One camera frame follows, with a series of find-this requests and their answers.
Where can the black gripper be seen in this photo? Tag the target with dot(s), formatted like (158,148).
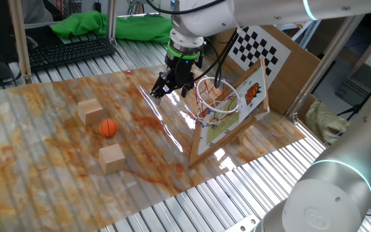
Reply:
(180,71)

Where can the checkerboard calibration sheet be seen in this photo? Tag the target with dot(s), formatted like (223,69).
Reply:
(262,48)

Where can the light wooden block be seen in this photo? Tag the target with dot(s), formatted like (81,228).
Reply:
(90,112)
(112,159)

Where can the white metal shelf rack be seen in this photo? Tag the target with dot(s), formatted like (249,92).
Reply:
(311,32)

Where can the black tripod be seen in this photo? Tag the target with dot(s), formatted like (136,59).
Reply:
(354,109)

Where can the white mini basketball hoop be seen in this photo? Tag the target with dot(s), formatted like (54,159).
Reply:
(253,93)

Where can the aluminium profile post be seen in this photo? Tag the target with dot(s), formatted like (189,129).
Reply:
(112,19)
(320,67)

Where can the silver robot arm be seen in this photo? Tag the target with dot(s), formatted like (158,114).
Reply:
(269,13)

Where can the person's grey shirt torso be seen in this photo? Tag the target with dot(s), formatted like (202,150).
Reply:
(35,11)

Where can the small orange basketball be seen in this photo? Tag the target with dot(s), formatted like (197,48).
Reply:
(109,128)

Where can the olive green bag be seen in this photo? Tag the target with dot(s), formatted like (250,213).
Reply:
(324,122)

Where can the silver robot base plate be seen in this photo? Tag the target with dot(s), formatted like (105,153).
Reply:
(243,225)

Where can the brown cardboard box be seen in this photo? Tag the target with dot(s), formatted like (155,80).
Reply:
(303,109)

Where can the orange marble pattern mat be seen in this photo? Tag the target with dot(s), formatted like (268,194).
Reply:
(43,177)

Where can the black keyboard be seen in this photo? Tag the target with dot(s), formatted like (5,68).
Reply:
(66,51)

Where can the green cloth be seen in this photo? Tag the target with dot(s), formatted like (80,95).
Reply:
(134,29)

